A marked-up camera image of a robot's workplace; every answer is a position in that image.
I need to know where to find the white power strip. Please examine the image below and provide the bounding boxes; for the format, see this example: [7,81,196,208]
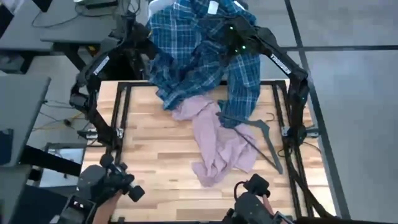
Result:
[77,129,100,140]

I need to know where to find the blue plaid shirt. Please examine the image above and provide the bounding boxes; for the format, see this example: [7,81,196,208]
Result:
[147,0,262,129]

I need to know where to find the dark blue object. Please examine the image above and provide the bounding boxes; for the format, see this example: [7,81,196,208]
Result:
[0,129,15,166]

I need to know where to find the person's forearm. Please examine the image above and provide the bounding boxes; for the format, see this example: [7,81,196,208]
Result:
[92,190,123,224]

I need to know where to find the dark grey desk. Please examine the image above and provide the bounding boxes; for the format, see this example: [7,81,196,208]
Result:
[39,0,133,82]
[0,0,53,52]
[0,76,52,167]

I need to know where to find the white shirt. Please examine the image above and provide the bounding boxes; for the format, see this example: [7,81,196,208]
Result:
[147,0,177,18]

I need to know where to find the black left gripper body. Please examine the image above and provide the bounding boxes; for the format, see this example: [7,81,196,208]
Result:
[133,39,159,63]

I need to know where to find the pink shirt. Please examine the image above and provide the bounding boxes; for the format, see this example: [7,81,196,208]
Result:
[172,95,259,187]

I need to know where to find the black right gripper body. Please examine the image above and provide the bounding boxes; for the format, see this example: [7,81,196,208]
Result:
[224,40,249,60]

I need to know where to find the black flat device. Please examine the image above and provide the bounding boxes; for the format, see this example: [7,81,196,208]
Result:
[74,0,119,9]

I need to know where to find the person's hand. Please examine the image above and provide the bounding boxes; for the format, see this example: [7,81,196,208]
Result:
[262,194,276,217]

